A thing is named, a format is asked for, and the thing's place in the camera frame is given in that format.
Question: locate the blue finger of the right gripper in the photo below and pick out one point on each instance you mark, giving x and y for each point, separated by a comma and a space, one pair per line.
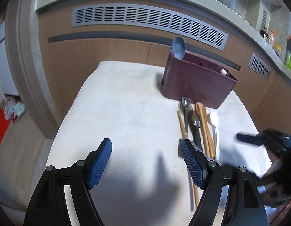
251, 139

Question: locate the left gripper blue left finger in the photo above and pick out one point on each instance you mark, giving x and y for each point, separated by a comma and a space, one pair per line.
47, 205

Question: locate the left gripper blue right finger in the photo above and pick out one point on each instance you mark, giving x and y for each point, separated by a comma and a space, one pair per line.
244, 204

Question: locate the white plastic spoon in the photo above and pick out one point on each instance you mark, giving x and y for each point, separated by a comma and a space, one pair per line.
214, 121

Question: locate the dark metal spoon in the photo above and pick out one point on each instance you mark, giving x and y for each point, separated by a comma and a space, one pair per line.
195, 126

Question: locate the wooden spoon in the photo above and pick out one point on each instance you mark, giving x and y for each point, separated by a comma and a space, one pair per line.
208, 141

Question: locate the wooden chopstick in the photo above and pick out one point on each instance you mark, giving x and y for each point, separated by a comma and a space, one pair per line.
185, 152

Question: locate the blue plastic spoon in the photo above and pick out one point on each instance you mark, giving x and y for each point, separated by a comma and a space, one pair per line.
179, 47

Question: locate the short grey vent grille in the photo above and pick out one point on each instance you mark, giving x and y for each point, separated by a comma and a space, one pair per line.
257, 65

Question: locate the maroon plastic utensil caddy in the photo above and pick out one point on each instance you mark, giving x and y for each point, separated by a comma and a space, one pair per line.
196, 78

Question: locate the yellow lid jar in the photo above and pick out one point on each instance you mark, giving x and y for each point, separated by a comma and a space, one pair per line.
277, 49

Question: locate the cream tablecloth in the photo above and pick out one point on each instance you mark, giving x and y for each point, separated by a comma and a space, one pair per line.
145, 181

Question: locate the orange cap drink bottle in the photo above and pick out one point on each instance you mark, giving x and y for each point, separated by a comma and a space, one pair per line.
271, 38

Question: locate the crumpled cloth on floor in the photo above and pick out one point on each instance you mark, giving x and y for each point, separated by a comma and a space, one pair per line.
14, 109

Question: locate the dark soy sauce bottle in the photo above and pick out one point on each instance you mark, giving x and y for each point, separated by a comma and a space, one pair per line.
263, 32

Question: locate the long grey vent grille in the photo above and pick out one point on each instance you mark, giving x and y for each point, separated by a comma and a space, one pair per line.
150, 17

